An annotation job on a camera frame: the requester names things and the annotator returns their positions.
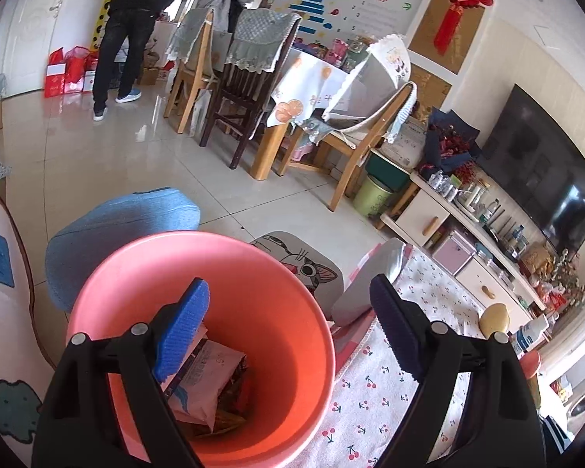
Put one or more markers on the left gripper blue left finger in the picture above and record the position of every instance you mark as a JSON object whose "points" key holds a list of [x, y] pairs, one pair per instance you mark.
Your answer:
{"points": [[175, 326]]}

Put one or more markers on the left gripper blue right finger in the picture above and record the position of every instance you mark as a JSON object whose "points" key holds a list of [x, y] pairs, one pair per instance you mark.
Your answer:
{"points": [[404, 325]]}

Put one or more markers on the cherry print tablecloth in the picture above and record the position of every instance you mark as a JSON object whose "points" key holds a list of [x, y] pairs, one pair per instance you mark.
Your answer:
{"points": [[372, 393]]}

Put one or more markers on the pink packet in bucket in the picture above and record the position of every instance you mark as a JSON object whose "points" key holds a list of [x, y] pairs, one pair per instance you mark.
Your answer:
{"points": [[195, 400]]}

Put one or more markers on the cat print cushion stool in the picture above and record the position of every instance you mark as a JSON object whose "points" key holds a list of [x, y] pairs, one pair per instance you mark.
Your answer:
{"points": [[321, 277]]}

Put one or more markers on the pink storage box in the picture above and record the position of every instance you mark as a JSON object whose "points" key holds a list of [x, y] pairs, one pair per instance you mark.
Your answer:
{"points": [[453, 252]]}

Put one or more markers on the cream tv cabinet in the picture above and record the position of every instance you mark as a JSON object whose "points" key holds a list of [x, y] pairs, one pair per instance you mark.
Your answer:
{"points": [[425, 219]]}

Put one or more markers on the yellow pear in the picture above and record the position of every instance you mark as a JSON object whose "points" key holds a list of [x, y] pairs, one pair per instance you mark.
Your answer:
{"points": [[494, 319]]}

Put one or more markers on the green waste bin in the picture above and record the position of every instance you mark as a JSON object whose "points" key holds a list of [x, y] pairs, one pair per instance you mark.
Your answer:
{"points": [[371, 197]]}

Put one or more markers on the blue round stool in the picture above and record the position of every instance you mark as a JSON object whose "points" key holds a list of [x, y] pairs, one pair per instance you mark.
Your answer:
{"points": [[75, 251]]}

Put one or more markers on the white milk bottle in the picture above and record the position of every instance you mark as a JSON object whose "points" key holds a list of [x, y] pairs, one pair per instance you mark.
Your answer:
{"points": [[528, 335]]}

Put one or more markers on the red apple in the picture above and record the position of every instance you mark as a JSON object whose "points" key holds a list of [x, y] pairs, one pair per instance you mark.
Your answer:
{"points": [[530, 364]]}

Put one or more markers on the cartoon print sofa cushion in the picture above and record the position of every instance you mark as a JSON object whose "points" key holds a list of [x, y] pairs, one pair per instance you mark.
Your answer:
{"points": [[25, 372]]}

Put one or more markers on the red flower bouquet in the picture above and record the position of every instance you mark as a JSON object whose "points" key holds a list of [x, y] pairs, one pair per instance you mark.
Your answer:
{"points": [[450, 147]]}

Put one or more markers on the light wooden chair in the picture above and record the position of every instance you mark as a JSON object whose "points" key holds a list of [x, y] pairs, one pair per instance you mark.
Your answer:
{"points": [[354, 142]]}

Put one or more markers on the white washing machine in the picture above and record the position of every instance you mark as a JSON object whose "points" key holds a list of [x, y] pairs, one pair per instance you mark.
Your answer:
{"points": [[575, 412]]}

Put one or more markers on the black flat television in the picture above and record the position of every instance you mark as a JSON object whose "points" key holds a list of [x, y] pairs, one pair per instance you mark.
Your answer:
{"points": [[533, 160]]}

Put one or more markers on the dining table with orange cloth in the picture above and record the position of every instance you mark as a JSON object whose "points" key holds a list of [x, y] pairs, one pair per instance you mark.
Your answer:
{"points": [[306, 83]]}

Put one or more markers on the red gift bag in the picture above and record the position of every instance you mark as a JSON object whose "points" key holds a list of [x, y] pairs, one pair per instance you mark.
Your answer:
{"points": [[70, 72]]}

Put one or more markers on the dark wooden chair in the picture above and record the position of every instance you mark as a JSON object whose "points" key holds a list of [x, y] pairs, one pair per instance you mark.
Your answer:
{"points": [[259, 47]]}

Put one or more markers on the person in black clothes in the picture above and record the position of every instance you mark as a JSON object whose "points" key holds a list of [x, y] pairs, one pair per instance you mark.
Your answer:
{"points": [[131, 22]]}

